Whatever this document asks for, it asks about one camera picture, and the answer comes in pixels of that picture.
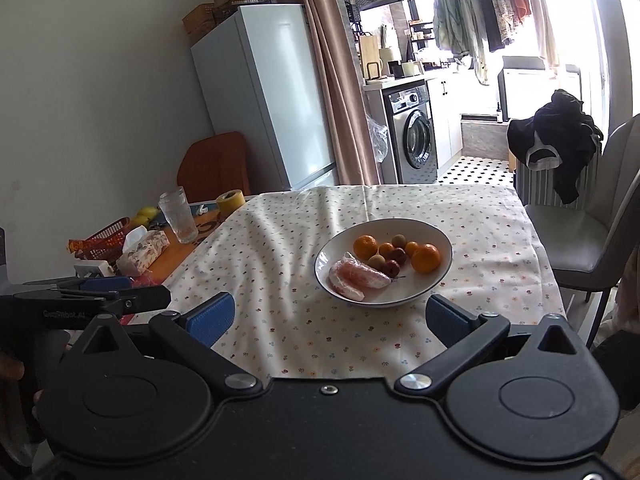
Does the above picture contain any wooden cutting board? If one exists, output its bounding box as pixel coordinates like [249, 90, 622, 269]
[358, 35, 383, 81]

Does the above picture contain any white refrigerator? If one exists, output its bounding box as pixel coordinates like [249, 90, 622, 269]
[191, 3, 338, 194]

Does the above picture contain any brown longan fruit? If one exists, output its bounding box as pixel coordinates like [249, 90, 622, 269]
[367, 254, 386, 271]

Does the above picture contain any small orange kumquat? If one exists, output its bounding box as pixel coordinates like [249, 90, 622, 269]
[378, 242, 395, 260]

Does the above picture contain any dark red small fruit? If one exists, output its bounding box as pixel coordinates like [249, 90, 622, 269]
[390, 247, 408, 266]

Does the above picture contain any red strawberry like fruit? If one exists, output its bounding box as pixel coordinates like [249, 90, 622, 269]
[382, 259, 401, 280]

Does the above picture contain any orange chair back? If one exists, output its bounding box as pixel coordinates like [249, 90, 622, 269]
[177, 132, 252, 203]

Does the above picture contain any clear drinking glass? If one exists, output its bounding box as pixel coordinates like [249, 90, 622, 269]
[158, 186, 198, 245]

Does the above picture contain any black clothes pile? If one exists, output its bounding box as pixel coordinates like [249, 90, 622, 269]
[506, 89, 604, 205]

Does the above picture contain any yellow tape roll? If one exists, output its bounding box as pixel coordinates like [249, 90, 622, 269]
[216, 190, 246, 219]

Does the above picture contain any large orange mandarin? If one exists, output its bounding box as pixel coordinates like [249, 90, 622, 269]
[410, 244, 442, 274]

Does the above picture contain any pink brown curtain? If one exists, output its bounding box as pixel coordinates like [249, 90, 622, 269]
[302, 0, 380, 185]

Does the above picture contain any white bowl blue rim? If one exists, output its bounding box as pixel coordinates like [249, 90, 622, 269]
[314, 219, 454, 308]

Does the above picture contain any floral tissue pack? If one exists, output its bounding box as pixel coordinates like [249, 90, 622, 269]
[116, 226, 169, 278]

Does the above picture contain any peeled pomelo wedge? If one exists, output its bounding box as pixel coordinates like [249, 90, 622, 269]
[334, 258, 392, 289]

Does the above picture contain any floral white tablecloth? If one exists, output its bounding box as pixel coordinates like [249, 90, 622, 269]
[166, 184, 563, 379]

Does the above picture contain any silver washing machine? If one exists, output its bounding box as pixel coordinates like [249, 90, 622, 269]
[383, 81, 438, 184]

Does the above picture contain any yellow green fruit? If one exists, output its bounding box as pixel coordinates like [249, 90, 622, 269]
[129, 206, 160, 229]

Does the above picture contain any grey dining chair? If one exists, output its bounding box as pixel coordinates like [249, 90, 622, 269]
[525, 116, 639, 346]

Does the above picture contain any person left hand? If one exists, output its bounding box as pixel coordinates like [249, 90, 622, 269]
[1, 330, 70, 424]

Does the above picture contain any red plastic basket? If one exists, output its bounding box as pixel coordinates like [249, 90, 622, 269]
[67, 217, 130, 263]

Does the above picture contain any pomelo piece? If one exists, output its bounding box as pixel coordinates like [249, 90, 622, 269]
[329, 266, 364, 301]

